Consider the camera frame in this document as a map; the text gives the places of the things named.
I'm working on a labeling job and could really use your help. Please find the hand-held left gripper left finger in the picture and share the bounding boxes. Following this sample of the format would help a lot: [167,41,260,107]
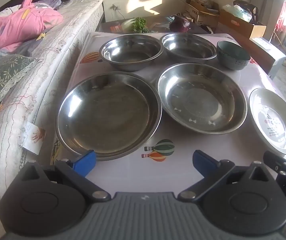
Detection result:
[20,150,111,203]

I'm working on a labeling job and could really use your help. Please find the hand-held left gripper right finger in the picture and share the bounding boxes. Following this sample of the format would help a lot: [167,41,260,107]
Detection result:
[177,150,276,205]

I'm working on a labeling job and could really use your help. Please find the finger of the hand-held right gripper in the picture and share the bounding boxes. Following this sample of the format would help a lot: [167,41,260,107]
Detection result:
[263,151,286,177]

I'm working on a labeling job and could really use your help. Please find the large shallow steel plate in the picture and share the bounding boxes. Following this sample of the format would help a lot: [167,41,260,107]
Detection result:
[55,71,162,161]

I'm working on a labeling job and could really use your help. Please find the teal ceramic bowl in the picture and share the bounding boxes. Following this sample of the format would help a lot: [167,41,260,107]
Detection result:
[217,41,251,70]

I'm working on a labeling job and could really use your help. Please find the small steel bowl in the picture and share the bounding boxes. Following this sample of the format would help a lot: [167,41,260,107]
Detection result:
[160,33,218,63]

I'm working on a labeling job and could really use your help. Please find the large steel bowl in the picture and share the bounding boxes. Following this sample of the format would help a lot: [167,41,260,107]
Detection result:
[99,34,164,72]

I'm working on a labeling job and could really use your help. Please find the white ceramic plate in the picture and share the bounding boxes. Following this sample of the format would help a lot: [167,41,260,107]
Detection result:
[249,88,286,155]

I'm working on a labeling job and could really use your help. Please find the white mattress label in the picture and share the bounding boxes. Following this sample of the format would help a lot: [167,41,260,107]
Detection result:
[23,123,46,155]

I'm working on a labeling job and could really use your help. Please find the steel plate with bow marks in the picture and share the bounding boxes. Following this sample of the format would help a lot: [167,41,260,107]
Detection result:
[157,63,248,135]

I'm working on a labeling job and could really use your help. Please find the white box appliance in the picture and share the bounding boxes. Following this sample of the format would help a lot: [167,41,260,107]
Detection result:
[250,37,286,79]

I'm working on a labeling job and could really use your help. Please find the green leaf-patterned pillow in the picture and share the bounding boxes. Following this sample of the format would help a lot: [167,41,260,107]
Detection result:
[0,54,40,119]

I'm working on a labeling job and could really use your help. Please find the white quilted mattress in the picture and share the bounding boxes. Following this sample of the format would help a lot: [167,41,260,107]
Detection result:
[0,0,107,230]

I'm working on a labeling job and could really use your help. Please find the dark low table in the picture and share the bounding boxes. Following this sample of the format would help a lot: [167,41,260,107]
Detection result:
[100,16,213,34]

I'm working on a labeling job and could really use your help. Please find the long brown cardboard box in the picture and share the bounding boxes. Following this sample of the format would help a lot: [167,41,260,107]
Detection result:
[218,9,266,39]

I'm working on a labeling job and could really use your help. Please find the green leafy cabbage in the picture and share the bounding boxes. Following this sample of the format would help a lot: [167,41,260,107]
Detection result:
[121,17,150,33]

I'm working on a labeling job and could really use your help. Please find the pink quilt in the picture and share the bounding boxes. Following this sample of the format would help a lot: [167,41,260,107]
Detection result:
[0,0,63,55]

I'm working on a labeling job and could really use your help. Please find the open printed cardboard box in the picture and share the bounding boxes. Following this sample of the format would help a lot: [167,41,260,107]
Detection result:
[185,0,220,25]

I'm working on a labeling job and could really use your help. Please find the pale plastic bag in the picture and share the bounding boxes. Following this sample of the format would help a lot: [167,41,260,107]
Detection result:
[222,4,252,22]

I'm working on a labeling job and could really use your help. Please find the black plastic bag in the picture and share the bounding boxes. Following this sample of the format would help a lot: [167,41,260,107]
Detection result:
[233,0,258,18]

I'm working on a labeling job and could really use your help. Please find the lilac garment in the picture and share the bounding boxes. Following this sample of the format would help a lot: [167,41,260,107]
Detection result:
[34,0,62,10]

